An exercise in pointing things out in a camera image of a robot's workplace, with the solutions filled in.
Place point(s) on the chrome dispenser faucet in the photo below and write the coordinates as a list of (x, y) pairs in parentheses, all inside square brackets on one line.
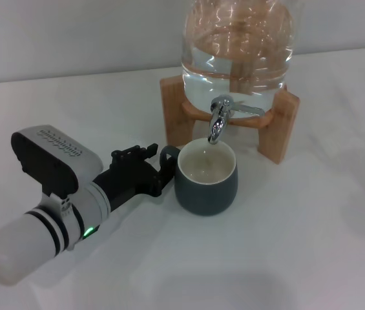
[(217, 124)]

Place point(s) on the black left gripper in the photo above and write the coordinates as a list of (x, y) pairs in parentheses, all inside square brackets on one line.
[(127, 182)]

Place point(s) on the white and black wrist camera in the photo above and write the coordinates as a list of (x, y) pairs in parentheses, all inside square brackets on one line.
[(56, 155)]

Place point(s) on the clear glass water dispenser jar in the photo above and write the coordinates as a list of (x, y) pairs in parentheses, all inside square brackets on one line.
[(240, 48)]

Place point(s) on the dark mug with white interior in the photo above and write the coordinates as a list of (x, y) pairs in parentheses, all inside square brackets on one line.
[(208, 200)]

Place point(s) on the light wooden dispenser stand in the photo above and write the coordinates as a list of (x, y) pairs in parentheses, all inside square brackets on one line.
[(177, 122)]

